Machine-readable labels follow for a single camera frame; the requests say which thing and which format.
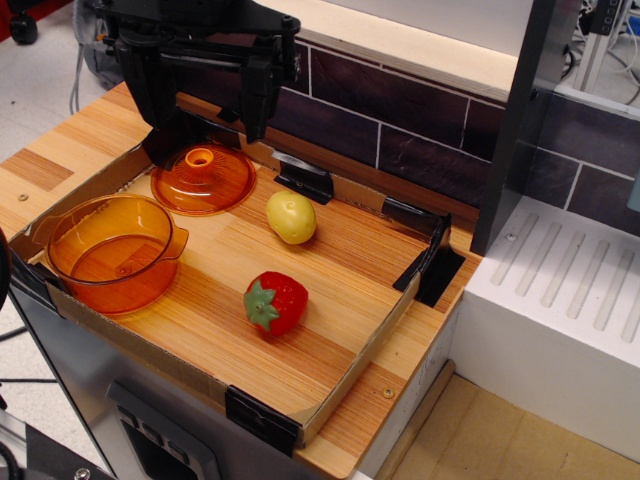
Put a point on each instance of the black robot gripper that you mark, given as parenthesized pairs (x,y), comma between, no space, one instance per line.
(147,36)

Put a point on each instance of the yellow toy potato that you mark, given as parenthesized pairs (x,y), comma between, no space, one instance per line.
(291,216)

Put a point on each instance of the orange transparent pot lid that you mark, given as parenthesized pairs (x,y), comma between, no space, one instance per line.
(204,179)

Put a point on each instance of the orange transparent plastic pot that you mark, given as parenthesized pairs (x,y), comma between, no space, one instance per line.
(116,253)

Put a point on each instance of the cardboard fence with black tape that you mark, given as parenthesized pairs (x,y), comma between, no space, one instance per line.
(357,336)

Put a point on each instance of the red toy strawberry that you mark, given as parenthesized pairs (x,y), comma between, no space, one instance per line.
(275,302)

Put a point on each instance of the grey toy oven front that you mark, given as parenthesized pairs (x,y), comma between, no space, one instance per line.
(143,426)

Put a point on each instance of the white toy sink drainboard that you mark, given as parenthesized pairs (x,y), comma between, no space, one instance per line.
(550,322)

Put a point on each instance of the dark grey vertical post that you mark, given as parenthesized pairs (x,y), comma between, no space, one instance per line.
(539,68)

